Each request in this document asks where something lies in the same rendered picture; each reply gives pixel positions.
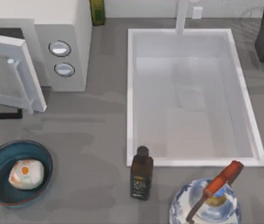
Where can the brown bottle with black cap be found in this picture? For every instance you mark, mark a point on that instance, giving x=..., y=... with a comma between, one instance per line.
x=141, y=175

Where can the white wrapped bread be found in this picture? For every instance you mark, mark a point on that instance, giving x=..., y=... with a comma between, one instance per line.
x=26, y=175

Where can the pale microwave oven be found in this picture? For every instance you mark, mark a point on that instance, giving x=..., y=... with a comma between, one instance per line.
x=78, y=56

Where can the round microwave knob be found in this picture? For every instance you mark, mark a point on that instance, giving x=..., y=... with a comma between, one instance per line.
x=59, y=48
x=64, y=69

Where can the green bottle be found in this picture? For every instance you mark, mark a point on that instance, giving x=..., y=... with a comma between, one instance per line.
x=97, y=12

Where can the blue and white teapot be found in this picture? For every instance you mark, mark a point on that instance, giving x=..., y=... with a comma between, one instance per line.
x=216, y=205

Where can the white sink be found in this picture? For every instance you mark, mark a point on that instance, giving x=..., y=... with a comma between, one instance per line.
x=192, y=105

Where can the small white wall box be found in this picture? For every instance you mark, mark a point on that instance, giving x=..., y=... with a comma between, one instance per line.
x=197, y=12

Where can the tall white tap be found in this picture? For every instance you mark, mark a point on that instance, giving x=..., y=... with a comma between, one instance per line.
x=181, y=18

